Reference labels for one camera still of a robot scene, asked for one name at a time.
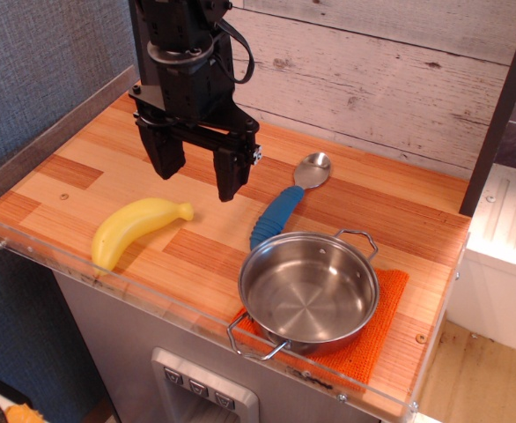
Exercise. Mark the dark right frame post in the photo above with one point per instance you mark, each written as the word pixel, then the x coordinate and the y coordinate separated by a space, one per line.
pixel 491 143

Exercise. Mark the silver dispenser panel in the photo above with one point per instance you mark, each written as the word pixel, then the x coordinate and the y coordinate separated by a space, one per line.
pixel 192 393

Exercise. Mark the yellow plastic banana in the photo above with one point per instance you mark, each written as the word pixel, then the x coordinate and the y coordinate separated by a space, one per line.
pixel 130 223

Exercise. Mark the orange black object bottom left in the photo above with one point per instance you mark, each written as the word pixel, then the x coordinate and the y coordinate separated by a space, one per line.
pixel 20 413

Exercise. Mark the orange knitted cloth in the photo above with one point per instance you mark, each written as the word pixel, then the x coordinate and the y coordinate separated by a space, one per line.
pixel 357 359

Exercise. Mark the dark left frame post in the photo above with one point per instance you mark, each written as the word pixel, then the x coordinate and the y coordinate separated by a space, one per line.
pixel 147 74

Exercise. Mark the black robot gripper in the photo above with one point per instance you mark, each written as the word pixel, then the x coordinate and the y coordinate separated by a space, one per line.
pixel 193 102

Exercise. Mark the white toy sink unit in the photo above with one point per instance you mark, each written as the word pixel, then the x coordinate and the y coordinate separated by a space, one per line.
pixel 483 298

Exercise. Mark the dark frame post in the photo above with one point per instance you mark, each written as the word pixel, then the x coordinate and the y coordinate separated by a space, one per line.
pixel 147 74
pixel 491 143

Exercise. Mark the clear acrylic table guard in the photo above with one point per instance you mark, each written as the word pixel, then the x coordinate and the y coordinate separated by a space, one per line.
pixel 186 308

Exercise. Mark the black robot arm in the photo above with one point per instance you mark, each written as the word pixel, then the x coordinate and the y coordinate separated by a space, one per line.
pixel 175 24

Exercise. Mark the blue handled metal spoon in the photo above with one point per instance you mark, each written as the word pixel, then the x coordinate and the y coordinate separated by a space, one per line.
pixel 310 173

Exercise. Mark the stainless steel pot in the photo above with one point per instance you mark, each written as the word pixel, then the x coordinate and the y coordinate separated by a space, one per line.
pixel 306 292

